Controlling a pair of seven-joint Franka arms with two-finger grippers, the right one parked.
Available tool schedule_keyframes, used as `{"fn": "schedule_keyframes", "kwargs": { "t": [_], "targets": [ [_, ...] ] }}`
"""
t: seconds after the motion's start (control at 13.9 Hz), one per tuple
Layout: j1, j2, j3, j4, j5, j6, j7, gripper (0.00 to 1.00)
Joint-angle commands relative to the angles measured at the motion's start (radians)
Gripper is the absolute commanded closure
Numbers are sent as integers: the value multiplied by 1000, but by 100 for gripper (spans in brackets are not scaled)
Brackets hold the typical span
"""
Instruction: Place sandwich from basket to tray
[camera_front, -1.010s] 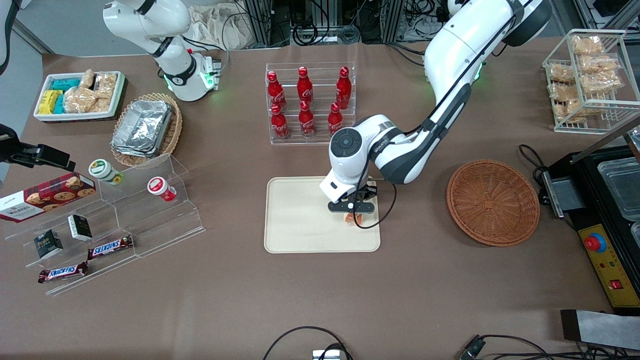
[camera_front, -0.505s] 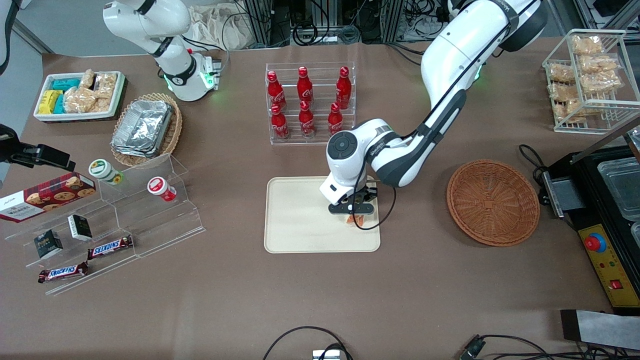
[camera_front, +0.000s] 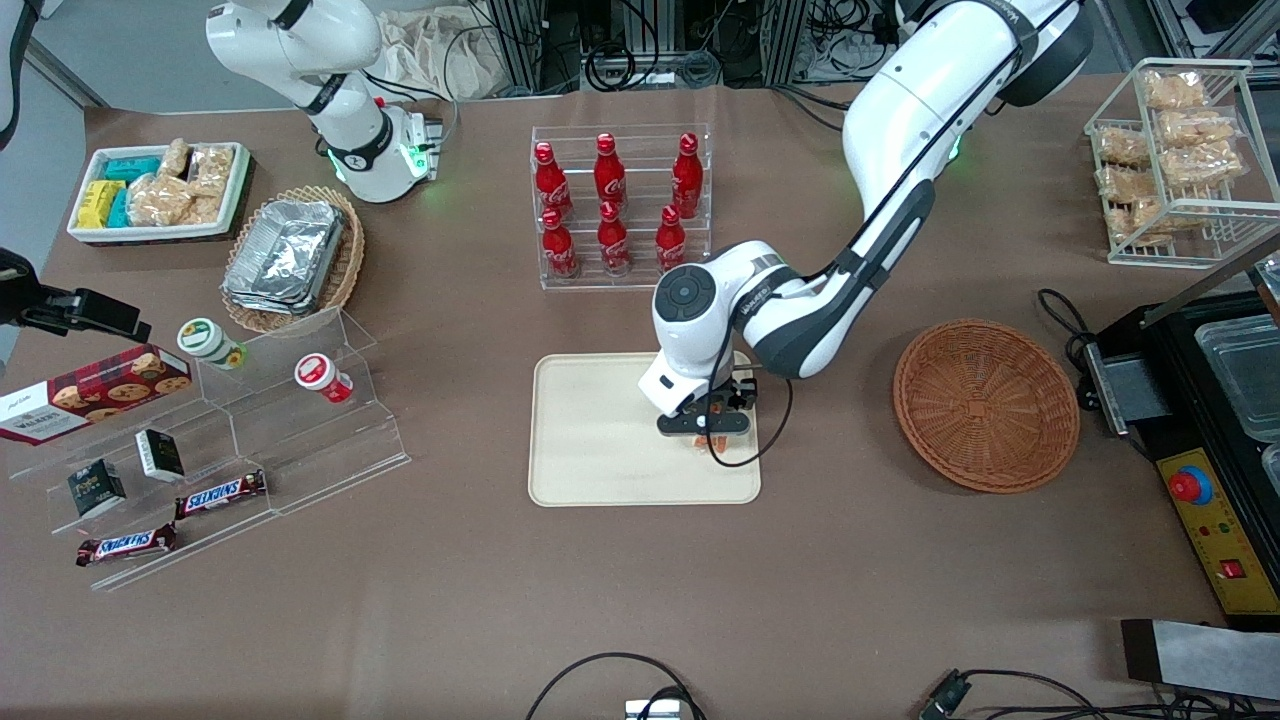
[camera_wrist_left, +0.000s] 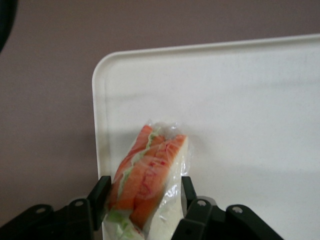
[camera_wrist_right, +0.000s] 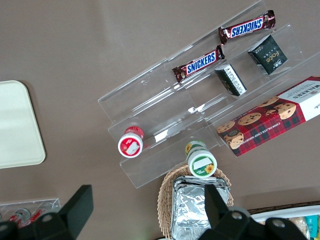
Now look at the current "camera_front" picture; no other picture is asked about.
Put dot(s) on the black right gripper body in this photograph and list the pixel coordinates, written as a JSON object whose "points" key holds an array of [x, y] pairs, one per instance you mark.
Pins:
{"points": [[62, 305]]}

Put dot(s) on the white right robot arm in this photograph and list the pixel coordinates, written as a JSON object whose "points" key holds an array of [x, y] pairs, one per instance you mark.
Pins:
{"points": [[350, 150]]}

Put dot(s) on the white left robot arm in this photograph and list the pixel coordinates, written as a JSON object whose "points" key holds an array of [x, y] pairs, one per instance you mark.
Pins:
{"points": [[900, 110]]}

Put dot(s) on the beige rectangular serving tray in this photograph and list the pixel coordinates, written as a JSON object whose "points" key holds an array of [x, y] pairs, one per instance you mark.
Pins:
{"points": [[600, 430]]}

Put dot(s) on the oval light wicker basket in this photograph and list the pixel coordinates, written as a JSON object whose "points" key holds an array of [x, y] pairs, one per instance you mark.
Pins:
{"points": [[345, 260]]}

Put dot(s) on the round brown wicker basket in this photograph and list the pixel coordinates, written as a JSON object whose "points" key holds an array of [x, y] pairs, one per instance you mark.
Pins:
{"points": [[985, 405]]}

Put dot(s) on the red tartan cookie box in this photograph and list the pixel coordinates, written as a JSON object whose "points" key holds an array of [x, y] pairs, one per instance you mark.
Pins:
{"points": [[90, 395]]}

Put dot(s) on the white rectangular plastic bin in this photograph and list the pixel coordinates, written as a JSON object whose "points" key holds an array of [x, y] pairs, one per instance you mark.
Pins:
{"points": [[150, 234]]}

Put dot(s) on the teal snack packet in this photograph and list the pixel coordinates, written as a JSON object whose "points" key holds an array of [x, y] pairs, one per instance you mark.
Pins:
{"points": [[132, 168], [119, 208]]}

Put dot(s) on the yellow snack packet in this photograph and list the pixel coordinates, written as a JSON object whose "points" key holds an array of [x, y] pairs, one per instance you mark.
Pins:
{"points": [[97, 203]]}

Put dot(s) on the green lid snack cup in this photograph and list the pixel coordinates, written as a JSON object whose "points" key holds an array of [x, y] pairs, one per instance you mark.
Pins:
{"points": [[205, 340]]}

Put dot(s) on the clear bag of crackers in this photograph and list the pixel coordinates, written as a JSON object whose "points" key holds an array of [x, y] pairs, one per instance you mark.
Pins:
{"points": [[212, 170], [160, 200], [207, 210], [175, 158]]}

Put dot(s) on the clear acrylic bottle rack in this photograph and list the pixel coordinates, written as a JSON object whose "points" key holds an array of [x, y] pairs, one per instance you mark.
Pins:
{"points": [[640, 285]]}

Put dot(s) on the small black white-sided box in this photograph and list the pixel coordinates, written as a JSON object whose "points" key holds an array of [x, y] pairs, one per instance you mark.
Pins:
{"points": [[160, 455]]}

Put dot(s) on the red cola bottle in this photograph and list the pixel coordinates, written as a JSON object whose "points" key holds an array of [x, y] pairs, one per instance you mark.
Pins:
{"points": [[687, 180], [558, 250], [670, 245], [609, 178], [551, 185], [613, 245]]}

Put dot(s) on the small black gold-print box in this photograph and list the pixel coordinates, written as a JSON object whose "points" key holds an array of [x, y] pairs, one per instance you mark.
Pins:
{"points": [[95, 490]]}

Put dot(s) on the aluminium foil container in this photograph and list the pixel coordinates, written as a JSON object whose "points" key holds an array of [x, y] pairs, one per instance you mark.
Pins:
{"points": [[285, 255]]}

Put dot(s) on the Snickers chocolate bar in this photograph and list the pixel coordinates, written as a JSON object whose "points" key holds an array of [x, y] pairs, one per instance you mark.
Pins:
{"points": [[220, 495], [125, 545]]}

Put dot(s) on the red lid snack cup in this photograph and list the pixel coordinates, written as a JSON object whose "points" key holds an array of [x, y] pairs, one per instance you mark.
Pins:
{"points": [[318, 375]]}

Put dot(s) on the clear acrylic stepped riser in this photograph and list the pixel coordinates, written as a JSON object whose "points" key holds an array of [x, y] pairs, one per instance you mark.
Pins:
{"points": [[210, 535], [320, 450]]}

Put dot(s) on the beige cloth bag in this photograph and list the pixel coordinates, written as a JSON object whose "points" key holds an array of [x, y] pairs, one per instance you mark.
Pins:
{"points": [[430, 55]]}

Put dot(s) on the clear bag of pastries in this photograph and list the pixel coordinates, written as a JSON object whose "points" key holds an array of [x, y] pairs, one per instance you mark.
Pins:
{"points": [[1125, 185], [1195, 128], [1172, 90], [1200, 165], [1135, 222], [1120, 145]]}

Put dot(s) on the black sealing machine yellow panel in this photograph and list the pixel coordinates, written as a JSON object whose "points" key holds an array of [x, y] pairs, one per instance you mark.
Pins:
{"points": [[1220, 540]]}

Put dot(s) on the clear plastic food container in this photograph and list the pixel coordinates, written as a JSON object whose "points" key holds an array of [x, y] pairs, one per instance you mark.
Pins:
{"points": [[1245, 375]]}

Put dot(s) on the grey flat strip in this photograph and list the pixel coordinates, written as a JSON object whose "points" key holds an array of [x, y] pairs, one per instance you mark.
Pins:
{"points": [[1200, 655]]}

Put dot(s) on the silver metal bracket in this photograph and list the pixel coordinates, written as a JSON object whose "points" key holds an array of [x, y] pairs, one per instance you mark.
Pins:
{"points": [[655, 710]]}

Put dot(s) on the aluminium frame post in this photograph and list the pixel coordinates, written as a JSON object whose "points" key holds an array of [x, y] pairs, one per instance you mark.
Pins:
{"points": [[520, 45], [785, 40]]}

